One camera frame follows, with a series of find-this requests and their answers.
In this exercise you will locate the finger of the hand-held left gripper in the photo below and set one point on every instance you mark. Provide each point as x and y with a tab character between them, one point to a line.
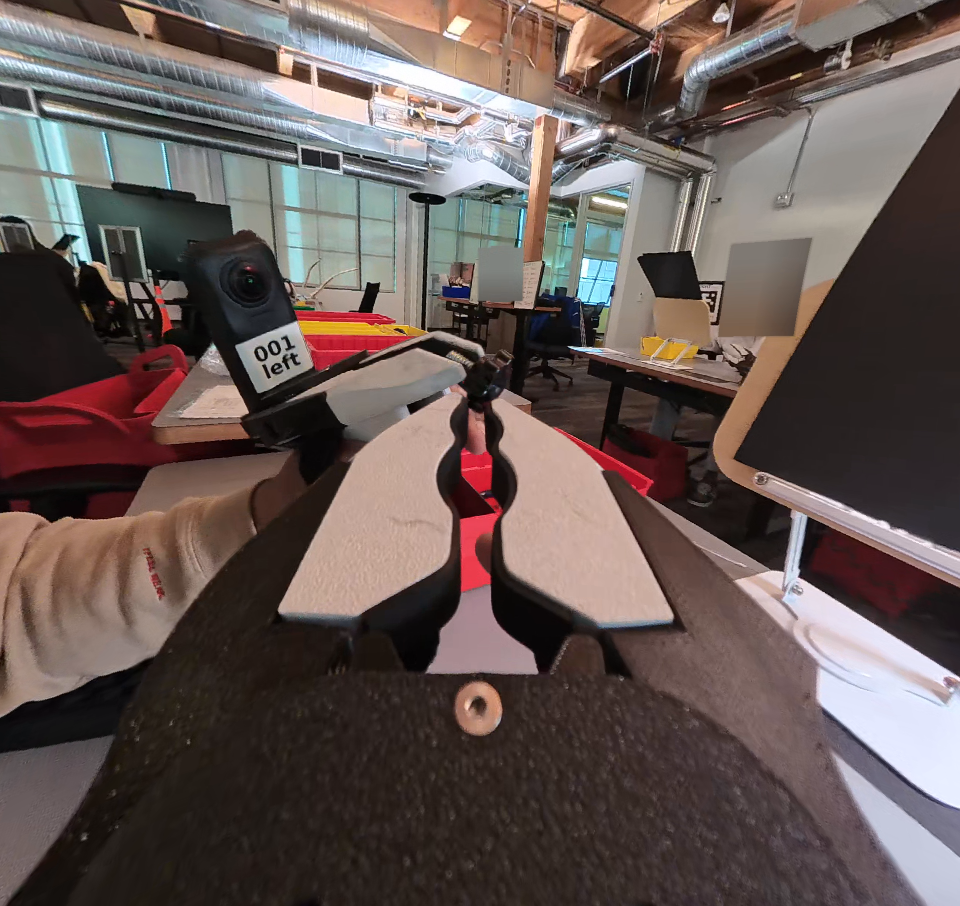
450	343
405	384

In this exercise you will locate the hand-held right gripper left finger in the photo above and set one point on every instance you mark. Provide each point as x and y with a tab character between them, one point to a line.
360	531

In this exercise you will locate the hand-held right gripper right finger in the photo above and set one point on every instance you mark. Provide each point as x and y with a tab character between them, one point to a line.
585	546

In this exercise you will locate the small black clip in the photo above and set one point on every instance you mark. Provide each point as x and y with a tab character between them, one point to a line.
486	381

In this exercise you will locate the red plastic bin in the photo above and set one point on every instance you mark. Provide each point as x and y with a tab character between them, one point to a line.
619	467

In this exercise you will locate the person's left forearm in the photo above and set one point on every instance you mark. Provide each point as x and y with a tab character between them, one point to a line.
97	583

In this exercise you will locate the person's left hand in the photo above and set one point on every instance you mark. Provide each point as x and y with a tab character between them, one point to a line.
274	501

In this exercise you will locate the standing desk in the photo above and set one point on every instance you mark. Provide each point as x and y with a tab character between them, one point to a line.
495	308

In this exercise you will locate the yellow storage bin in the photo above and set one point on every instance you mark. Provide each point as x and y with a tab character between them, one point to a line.
360	328

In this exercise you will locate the red storage bin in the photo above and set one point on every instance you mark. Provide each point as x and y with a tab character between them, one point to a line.
337	316
337	351

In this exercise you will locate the orange traffic cone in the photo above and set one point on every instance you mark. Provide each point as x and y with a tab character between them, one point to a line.
161	317

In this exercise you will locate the black office chair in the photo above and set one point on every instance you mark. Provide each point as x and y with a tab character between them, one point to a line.
45	321
369	297

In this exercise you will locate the large black display screen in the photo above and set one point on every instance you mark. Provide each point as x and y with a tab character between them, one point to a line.
172	238

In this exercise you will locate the blue-backed office chair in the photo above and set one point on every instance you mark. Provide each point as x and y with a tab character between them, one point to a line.
547	332

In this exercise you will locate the whiteboard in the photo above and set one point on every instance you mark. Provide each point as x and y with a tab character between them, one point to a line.
531	283

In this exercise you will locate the red fabric bag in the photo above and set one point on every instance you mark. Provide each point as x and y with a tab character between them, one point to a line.
652	463

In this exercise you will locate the wooden-edged table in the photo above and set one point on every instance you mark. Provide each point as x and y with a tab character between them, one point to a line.
172	407

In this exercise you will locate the framed sign on tripod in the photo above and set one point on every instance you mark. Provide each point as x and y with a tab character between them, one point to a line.
120	253

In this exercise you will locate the black floor lamp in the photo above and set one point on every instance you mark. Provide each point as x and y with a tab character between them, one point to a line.
427	199

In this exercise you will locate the wooden-top table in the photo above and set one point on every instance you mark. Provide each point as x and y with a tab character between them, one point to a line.
660	373

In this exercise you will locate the yellow plastic bin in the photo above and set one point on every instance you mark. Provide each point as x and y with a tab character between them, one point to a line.
651	347

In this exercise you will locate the black flag panel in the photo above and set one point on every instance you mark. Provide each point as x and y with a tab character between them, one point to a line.
671	276

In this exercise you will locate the tan backed board on stand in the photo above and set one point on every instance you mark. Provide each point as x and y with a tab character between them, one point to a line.
682	321

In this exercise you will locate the framed marker sign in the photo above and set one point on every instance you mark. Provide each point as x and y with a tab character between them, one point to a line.
712	302

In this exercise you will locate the red crate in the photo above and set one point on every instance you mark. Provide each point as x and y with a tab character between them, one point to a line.
870	572

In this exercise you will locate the black panel on white stand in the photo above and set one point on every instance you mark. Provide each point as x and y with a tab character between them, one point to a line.
862	358

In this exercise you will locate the wooden support post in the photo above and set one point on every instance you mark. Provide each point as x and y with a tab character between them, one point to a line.
540	193

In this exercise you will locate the silver air duct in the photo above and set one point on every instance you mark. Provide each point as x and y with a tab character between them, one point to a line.
112	73

